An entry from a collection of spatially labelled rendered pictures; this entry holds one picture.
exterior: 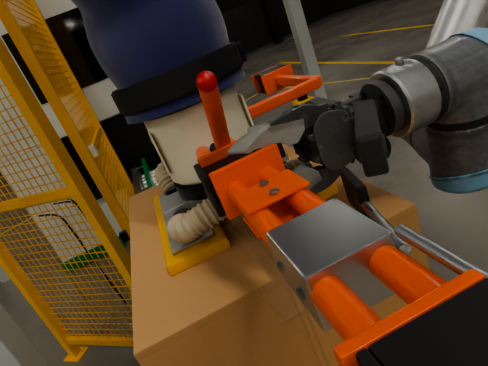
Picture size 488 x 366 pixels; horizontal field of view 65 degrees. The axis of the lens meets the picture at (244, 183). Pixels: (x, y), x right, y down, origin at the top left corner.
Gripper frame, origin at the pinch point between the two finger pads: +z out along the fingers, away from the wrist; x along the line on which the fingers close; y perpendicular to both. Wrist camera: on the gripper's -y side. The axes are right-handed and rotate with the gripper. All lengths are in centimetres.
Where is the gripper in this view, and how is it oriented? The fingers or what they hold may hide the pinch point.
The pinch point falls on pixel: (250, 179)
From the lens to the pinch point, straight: 43.4
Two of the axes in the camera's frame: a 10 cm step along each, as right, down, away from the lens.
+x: -3.5, -8.6, -3.8
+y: -2.9, -2.9, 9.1
